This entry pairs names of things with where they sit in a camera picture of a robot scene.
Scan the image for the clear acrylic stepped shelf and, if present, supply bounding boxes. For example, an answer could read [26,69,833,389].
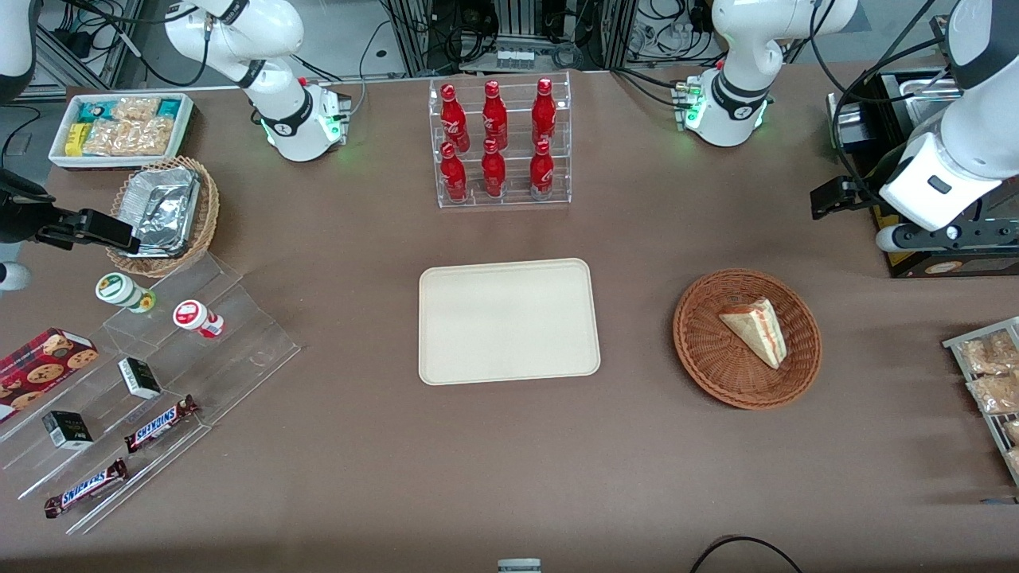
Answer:
[0,253,303,536]

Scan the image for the triangular sandwich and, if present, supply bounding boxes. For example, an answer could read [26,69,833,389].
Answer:
[718,298,789,371]

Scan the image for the snickers chocolate bar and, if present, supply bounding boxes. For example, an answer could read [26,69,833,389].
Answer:
[43,458,130,520]
[123,395,201,455]

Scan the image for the small black carton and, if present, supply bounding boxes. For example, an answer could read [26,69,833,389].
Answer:
[41,410,95,451]
[117,357,163,400]

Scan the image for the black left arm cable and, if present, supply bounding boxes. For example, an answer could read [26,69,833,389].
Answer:
[809,0,960,200]

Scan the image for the white rectangular snack bin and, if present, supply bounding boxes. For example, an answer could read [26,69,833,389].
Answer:
[48,93,197,171]

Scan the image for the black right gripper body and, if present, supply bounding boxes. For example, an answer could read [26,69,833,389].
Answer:
[0,168,58,244]

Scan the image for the aluminium frame rack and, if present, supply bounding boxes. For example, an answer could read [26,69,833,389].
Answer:
[381,0,639,77]

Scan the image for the clear acrylic bottle rack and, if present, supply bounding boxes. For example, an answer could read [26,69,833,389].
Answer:
[428,70,572,210]

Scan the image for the beige plastic tray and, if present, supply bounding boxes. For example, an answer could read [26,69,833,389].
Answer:
[418,258,602,387]

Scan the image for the brown wicker basket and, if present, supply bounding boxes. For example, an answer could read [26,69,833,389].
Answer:
[673,269,822,411]

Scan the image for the green lid yogurt cup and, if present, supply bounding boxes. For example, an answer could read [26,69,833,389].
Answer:
[95,272,157,314]

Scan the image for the small grey metal box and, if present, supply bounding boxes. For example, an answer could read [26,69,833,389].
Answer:
[826,91,878,154]

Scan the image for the grey wire rack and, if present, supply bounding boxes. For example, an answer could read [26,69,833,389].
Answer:
[942,316,1019,489]

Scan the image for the black cable loop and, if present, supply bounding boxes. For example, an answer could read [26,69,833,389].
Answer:
[688,535,806,573]

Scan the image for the stacked aluminium foil containers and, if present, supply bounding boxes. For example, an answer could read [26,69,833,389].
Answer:
[118,166,201,258]

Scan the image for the black food warmer cabinet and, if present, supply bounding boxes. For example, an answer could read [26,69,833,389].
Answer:
[828,67,1019,279]

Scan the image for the red cookie box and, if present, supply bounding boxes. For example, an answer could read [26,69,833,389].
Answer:
[0,327,101,423]

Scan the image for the small clear cracker bag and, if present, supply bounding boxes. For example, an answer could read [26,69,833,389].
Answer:
[111,96,162,123]

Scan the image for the large clear cracker bag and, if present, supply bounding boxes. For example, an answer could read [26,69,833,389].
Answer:
[83,118,174,157]

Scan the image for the red lid yogurt cup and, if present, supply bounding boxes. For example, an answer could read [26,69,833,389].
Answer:
[172,298,226,340]

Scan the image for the red cola bottle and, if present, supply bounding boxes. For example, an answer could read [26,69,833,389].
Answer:
[439,84,471,153]
[531,78,558,146]
[439,142,469,203]
[480,138,508,199]
[529,140,556,201]
[482,80,510,151]

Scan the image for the light tan wicker basket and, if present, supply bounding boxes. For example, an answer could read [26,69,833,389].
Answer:
[106,156,221,279]

